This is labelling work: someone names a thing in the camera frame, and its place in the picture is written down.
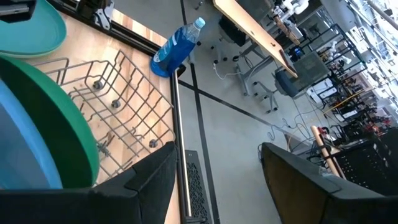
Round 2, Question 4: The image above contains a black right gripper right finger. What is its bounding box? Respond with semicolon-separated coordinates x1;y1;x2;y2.
260;142;398;224

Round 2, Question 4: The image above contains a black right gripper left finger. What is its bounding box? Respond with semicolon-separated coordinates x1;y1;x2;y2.
0;141;178;224

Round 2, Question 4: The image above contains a teal plate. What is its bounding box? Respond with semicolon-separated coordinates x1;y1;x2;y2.
0;0;67;57

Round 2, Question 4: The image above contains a dark green plate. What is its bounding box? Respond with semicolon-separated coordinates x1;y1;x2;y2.
0;55;101;190

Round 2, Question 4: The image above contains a blue plate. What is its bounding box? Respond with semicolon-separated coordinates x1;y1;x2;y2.
0;77;63;190

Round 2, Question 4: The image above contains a grey wire dish rack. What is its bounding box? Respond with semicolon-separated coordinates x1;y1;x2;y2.
32;49;177;185

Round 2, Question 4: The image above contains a beige cardboard tube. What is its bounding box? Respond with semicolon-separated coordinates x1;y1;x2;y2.
310;124;346;180

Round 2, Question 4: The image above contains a black perforated equipment cabinet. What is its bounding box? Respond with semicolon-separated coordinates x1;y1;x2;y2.
323;127;398;197

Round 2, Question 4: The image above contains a grey mesh office chair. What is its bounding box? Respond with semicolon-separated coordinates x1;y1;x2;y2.
251;50;331;114

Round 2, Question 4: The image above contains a blue dish soap bottle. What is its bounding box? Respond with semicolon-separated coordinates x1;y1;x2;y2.
150;17;207;78

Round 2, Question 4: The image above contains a wooden top grey-legged desk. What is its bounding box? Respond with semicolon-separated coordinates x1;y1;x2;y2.
212;0;299;97

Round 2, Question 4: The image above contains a black office chair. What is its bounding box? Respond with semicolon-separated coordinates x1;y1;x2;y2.
218;16;248;48

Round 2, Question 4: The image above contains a white metal mounting bracket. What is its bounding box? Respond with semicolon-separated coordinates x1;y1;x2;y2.
94;6;113;31

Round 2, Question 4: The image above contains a yellow hanging cord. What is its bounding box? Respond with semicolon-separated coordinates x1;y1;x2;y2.
322;90;364;114

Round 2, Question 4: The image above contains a white power cable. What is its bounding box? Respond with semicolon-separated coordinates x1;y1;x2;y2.
212;61;245;81

